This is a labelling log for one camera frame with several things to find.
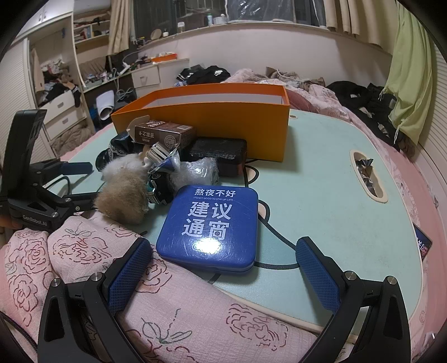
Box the black teal toy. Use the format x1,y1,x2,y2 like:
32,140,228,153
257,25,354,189
147,171,175,206

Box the large black clothes pile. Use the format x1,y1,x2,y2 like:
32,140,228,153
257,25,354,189
326,80,416,154

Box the light green hanging garment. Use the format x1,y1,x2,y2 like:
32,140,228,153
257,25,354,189
382,7,438,147

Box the white rolled sheet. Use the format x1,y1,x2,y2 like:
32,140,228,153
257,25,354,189
96,90,116,121

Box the small black clothes pile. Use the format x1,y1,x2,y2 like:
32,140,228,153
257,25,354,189
175,65,231,86

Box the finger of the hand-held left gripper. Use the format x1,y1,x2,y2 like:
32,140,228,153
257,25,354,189
30,160,95,186
52,191,100,213

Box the beige paper tag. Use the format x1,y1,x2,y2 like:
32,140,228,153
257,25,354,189
127,115,151,144

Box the pink floral blanket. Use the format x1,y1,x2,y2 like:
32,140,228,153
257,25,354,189
0,68,441,363

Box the dark patterned pouch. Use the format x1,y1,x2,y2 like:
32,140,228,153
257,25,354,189
96,133,144,171

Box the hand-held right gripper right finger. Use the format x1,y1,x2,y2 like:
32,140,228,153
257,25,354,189
295,236,412,363

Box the dusty red pillow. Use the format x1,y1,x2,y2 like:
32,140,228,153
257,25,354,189
286,87,322,113

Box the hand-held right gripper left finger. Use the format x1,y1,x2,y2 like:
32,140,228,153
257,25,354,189
37,237,152,363

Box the fluffy white brown pompom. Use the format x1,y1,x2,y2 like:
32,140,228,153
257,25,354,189
94,154,151,226

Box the dark window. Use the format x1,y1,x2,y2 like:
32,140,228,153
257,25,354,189
133,0,360,40

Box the white louvered closet door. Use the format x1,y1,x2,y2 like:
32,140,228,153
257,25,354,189
415,45,447,213

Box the black glasses case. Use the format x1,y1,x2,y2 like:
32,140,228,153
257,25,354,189
182,138,248,178

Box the narrow beige curtain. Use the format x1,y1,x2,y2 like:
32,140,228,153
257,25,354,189
108,0,135,56

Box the wide beige curtain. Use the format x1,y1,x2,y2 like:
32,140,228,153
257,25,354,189
356,0,406,54

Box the white open wardrobe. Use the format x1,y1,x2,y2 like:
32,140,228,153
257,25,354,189
21,17,112,147

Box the crumpled foil wrapper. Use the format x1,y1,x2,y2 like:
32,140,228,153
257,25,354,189
354,157,379,196

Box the blue silver packet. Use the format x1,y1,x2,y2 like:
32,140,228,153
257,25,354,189
148,141,181,175

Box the mint green desktop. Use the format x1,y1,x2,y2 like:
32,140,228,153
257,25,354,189
68,108,432,336

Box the blue tin box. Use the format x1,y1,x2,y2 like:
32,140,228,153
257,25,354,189
155,185,260,277

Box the orange cardboard box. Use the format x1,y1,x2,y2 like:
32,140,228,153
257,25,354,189
110,83,291,163

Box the beige cloth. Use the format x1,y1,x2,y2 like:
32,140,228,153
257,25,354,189
265,66,327,88

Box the white desk with drawer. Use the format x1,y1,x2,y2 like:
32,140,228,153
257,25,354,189
131,58,191,98

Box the small brown carton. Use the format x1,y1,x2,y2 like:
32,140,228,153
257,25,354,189
134,120,196,157

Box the dark printed card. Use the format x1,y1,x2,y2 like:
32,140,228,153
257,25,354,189
412,223,434,262

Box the clear plastic bag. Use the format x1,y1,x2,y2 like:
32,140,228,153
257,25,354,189
171,157,220,192

